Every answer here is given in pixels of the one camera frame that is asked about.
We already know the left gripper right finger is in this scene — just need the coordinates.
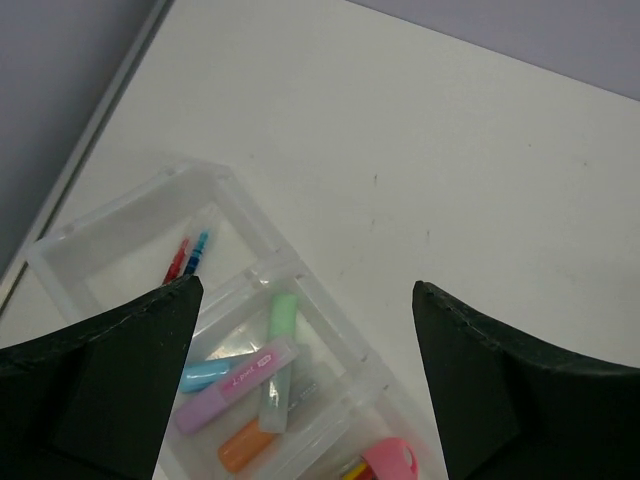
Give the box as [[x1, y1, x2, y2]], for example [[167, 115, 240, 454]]
[[412, 281, 639, 479]]

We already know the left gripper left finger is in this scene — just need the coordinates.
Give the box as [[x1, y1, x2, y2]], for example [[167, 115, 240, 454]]
[[1, 276, 204, 479]]

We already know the blue highlighter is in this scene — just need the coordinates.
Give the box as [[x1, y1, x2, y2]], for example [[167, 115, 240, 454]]
[[178, 354, 249, 394]]

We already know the orange highlighter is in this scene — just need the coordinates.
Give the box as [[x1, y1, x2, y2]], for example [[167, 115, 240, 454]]
[[217, 418, 277, 473]]

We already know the red pen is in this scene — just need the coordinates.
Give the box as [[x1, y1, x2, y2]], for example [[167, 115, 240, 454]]
[[162, 237, 190, 285]]

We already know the blue pen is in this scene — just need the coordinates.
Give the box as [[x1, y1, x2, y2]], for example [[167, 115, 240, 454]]
[[183, 230, 210, 275]]

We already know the green highlighter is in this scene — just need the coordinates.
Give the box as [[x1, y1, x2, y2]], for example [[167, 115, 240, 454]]
[[258, 292, 298, 434]]

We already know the pink highlighter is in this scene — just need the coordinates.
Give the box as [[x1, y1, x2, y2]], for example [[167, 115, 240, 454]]
[[173, 340, 299, 435], [361, 437, 419, 480]]

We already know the pink highlighter in container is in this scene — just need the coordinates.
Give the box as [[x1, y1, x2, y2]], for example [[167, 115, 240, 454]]
[[361, 437, 419, 480]]

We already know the clear plastic container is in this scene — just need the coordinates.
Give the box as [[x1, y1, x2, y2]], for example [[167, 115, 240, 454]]
[[27, 161, 446, 479]]

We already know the left table rail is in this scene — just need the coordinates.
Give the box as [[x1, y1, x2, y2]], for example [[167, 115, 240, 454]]
[[1, 1, 172, 304]]

